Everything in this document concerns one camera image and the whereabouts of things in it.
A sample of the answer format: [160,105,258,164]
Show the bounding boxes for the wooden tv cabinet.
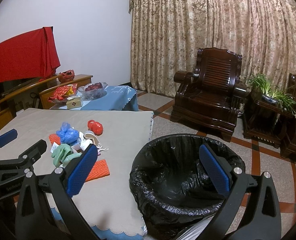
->
[0,74,93,130]

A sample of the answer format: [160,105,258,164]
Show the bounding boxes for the beige patterned curtain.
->
[130,0,296,96]

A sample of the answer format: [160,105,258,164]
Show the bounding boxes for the beige tissue box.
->
[66,95,83,109]

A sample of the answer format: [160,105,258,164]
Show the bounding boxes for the grey table cloth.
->
[0,108,153,239]

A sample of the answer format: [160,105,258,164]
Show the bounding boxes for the red bag on cabinet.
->
[58,69,75,83]

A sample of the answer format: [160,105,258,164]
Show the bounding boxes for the white tissue large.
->
[77,132,93,151]

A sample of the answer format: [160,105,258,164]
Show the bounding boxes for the green bag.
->
[51,144,81,167]

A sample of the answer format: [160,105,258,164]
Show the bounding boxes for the green potted plant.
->
[248,73,296,116]

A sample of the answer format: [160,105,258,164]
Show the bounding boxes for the glass fruit bowl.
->
[78,82,108,100]

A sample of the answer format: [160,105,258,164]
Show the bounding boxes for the dark wooden side table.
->
[243,89,296,148]

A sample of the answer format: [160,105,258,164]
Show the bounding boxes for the black lined trash bin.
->
[129,134,245,239]

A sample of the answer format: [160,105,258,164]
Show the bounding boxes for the orange foam net back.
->
[49,134,61,145]

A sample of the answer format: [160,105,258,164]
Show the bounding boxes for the red snack packets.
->
[47,83,77,103]

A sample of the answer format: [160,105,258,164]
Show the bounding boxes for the blue cloth side table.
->
[50,84,139,112]

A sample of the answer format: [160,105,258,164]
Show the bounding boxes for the white blue medicine box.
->
[50,142,59,153]

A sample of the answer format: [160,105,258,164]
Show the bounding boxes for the blue plastic bag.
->
[56,122,79,144]

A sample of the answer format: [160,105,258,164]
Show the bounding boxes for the red cloth cover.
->
[0,27,60,83]

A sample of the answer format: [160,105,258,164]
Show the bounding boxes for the orange foam net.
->
[49,134,61,145]
[86,159,110,182]

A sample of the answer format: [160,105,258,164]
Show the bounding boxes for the red plastic bag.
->
[87,120,104,135]

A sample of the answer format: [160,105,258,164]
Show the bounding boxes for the orange foam net front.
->
[86,159,110,182]

